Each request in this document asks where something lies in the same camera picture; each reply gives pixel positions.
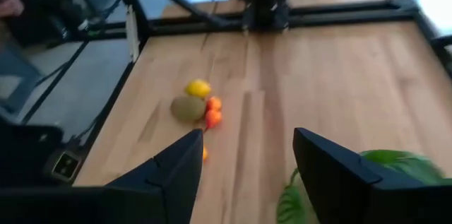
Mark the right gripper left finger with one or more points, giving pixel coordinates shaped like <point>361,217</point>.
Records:
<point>166,185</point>

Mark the black clamp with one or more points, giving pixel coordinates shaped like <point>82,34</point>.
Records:
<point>443,44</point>

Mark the small grey socket box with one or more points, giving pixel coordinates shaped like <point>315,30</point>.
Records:
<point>66,165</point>

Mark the green artificial potted plant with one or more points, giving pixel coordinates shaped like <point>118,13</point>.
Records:
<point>399,162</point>

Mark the yellow lemon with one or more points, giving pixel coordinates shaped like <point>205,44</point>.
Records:
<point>198,88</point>

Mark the person's hand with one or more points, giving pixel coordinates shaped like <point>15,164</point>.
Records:
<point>8,3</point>

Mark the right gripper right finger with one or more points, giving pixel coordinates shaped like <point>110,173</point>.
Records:
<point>339,185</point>

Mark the small orange yellow pear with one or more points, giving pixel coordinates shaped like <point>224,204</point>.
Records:
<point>205,154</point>

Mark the silver bracket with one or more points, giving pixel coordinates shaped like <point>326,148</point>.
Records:
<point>133,33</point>

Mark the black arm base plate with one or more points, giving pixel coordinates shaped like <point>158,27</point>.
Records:
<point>265,25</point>

